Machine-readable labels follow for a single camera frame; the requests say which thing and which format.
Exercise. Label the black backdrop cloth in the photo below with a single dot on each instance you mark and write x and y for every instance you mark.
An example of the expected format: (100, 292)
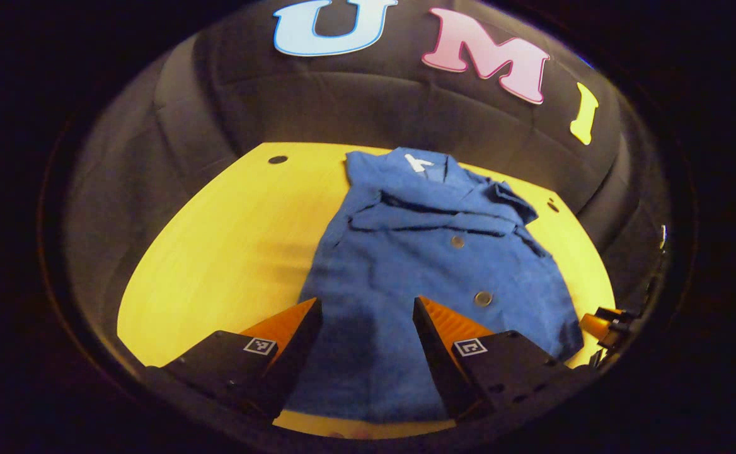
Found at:
(374, 101)

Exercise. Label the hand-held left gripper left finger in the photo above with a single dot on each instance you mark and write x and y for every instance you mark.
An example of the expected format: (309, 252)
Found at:
(298, 353)

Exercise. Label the blue button shirt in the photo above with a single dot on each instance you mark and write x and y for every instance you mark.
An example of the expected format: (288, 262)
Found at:
(406, 265)

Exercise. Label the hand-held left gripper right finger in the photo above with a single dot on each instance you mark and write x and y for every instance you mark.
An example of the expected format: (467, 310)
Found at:
(434, 359)

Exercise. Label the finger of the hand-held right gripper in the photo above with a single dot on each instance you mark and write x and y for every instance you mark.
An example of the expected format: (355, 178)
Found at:
(598, 325)

